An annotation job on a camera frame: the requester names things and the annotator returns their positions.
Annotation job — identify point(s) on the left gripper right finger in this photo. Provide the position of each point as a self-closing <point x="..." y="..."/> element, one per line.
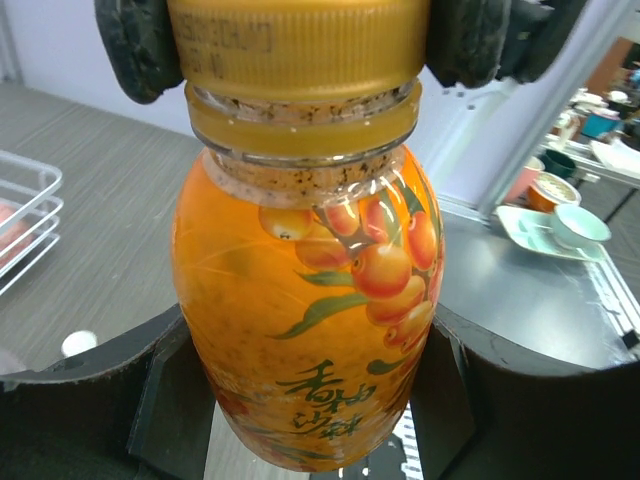
<point x="487" y="408"/>

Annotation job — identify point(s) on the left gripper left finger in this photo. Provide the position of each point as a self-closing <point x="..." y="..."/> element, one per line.
<point x="136" y="407"/>

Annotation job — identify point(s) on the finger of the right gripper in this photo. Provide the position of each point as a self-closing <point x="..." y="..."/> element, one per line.
<point x="473" y="42"/>
<point x="138" y="39"/>

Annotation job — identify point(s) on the orange bottle cap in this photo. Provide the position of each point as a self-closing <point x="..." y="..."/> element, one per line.
<point x="299" y="50"/>

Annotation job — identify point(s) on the orange juice bottle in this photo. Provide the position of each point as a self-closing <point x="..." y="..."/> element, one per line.
<point x="307" y="251"/>

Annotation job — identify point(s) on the white bottle cap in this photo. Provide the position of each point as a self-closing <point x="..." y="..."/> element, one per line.
<point x="78" y="342"/>

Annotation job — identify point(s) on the light green tray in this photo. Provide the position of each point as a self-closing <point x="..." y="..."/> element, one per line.
<point x="532" y="231"/>

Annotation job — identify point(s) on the teal cup on tray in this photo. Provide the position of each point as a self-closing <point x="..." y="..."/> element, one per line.
<point x="575" y="227"/>

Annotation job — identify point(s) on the pink patterned bowl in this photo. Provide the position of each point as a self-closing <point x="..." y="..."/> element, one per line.
<point x="9" y="237"/>

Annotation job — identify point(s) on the white wire dish rack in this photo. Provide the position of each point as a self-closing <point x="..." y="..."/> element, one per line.
<point x="29" y="192"/>

